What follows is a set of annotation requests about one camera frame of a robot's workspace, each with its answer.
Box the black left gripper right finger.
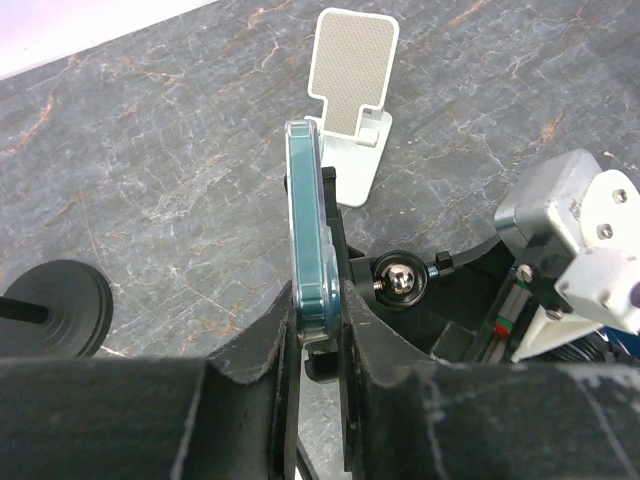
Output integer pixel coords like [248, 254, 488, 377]
[341, 282, 639, 479]

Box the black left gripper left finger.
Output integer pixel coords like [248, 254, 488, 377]
[1, 286, 300, 479]

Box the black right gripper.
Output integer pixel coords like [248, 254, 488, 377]
[429, 234, 640, 371]

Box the blue phone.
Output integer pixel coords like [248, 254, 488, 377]
[285, 119, 341, 344]

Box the black round phone stand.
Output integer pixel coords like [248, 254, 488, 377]
[1, 260, 114, 358]

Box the white phone stand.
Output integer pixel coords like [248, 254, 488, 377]
[307, 8, 399, 208]

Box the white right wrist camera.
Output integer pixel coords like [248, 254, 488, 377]
[494, 149, 639, 354]

